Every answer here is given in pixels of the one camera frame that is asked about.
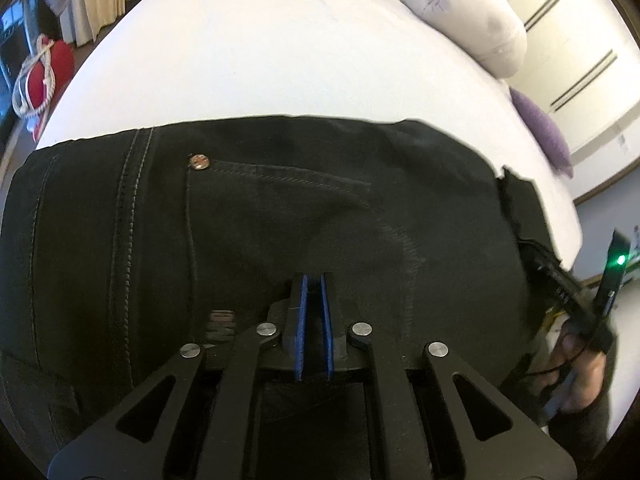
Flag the purple cushion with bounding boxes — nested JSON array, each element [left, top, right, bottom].
[[509, 87, 574, 179]]

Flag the right hand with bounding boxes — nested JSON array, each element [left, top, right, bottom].
[[547, 320, 606, 413]]

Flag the rolled white duvet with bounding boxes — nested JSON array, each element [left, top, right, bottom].
[[400, 0, 527, 79]]

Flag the cream curtain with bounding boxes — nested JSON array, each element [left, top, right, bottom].
[[58, 0, 125, 47]]

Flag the red bag with white rope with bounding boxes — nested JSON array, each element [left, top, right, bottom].
[[12, 34, 75, 143]]

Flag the white bed mattress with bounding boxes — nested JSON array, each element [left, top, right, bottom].
[[39, 0, 582, 268]]

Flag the white wardrobe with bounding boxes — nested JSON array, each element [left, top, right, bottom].
[[508, 0, 639, 198]]

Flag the black denim pants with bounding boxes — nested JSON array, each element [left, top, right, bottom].
[[1, 117, 550, 469]]

